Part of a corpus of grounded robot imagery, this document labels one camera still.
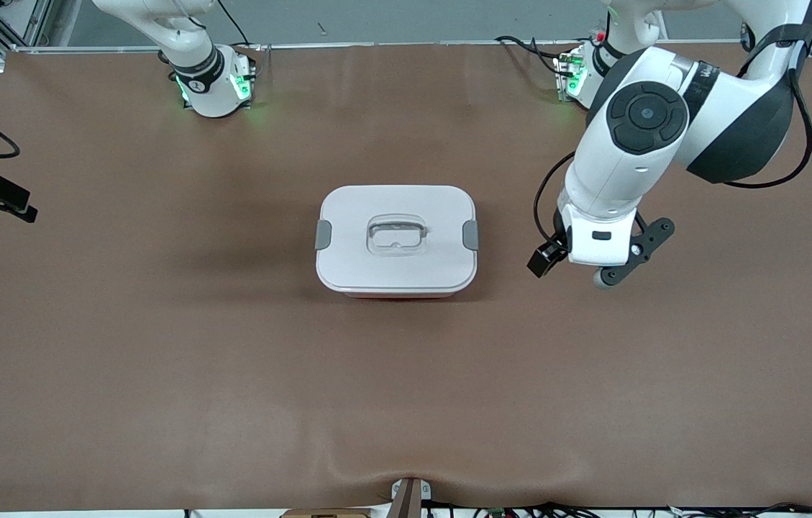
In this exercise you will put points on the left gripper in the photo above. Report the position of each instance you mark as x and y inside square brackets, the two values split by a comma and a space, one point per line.
[546, 258]

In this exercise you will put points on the white box lid grey latches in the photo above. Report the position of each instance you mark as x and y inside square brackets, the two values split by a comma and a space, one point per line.
[355, 266]

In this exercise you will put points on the pink plastic box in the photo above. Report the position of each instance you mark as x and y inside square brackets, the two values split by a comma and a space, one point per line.
[398, 295]

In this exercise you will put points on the brown table mat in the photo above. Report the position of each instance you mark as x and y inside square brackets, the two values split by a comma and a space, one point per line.
[406, 396]

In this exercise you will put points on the metal mat clamp bracket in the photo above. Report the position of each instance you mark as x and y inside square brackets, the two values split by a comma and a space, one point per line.
[409, 496]

